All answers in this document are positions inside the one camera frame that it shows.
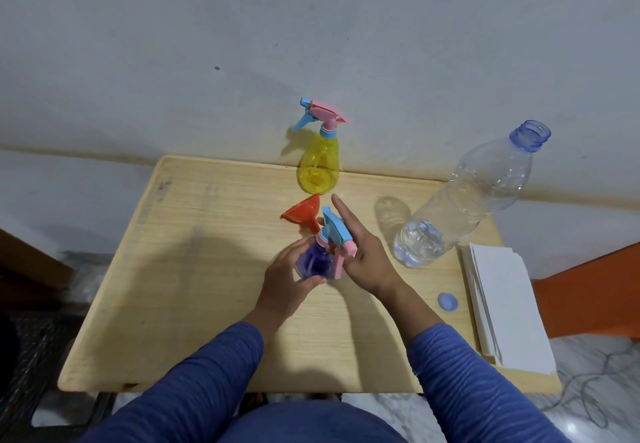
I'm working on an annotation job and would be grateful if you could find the person's left hand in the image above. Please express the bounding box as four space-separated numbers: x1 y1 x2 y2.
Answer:
256 238 328 319

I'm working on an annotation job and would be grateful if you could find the person's right hand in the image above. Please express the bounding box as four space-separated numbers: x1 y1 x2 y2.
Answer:
317 194 406 298

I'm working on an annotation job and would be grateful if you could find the blue spray bottle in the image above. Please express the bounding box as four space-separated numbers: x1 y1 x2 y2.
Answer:
295 206 358 282

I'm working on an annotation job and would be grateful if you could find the person's left forearm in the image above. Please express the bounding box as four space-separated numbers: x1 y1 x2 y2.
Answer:
82 303 296 443

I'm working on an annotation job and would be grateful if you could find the person's right forearm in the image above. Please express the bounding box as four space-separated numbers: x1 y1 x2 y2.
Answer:
382 283 573 443

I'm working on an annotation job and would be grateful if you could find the red plastic funnel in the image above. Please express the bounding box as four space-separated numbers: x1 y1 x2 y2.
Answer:
280 194 322 234

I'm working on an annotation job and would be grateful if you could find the yellow spray bottle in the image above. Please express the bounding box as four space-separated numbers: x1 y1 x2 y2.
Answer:
291 98 352 195

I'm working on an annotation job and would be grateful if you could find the wooden table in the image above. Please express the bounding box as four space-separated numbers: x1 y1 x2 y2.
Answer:
57 155 563 394

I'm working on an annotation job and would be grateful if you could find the clear plastic water bottle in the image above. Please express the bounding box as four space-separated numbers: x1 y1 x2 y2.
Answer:
393 120 552 269

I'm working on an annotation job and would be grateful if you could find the stack of white paper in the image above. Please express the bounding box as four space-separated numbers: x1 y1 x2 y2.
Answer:
460 243 558 375

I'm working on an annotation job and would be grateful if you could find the orange furniture panel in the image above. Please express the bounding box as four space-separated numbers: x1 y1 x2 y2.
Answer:
531 242 640 342

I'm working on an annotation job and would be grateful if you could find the black woven chair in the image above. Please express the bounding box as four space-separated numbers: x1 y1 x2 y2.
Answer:
0 308 113 443

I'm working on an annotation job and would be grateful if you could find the grey cable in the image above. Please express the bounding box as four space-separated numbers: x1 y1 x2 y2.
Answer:
555 348 633 429

